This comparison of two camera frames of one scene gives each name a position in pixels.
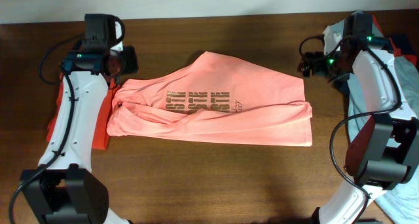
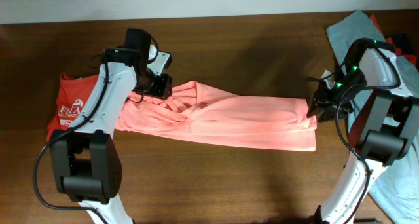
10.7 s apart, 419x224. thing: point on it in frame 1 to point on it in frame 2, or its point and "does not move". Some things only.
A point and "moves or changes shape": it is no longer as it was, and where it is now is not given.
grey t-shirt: (400, 202) does not move
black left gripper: (131, 65) to (163, 89)
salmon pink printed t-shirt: (213, 97) moves or changes shape
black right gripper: (317, 57) to (320, 96)
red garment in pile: (395, 48) does not move
